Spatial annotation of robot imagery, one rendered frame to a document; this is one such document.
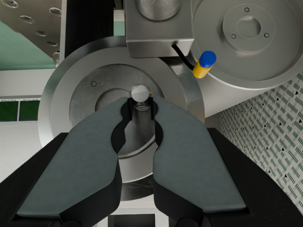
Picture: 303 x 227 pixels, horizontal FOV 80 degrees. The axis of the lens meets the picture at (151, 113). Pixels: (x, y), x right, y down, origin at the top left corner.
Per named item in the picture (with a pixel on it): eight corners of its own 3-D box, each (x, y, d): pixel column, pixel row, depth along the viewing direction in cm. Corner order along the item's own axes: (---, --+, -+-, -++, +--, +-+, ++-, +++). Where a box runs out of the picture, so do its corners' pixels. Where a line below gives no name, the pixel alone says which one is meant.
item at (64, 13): (70, -80, 21) (63, 76, 18) (114, 37, 44) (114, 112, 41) (65, -80, 21) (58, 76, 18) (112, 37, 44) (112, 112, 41)
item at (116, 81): (61, 73, 15) (153, 53, 15) (72, 81, 16) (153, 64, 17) (75, 168, 13) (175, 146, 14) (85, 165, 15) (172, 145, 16)
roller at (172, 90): (177, 38, 16) (199, 173, 14) (162, 101, 42) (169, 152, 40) (46, 54, 16) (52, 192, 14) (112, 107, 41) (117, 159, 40)
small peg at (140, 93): (148, 80, 11) (153, 101, 11) (149, 92, 14) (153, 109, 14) (126, 85, 11) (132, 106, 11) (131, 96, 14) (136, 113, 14)
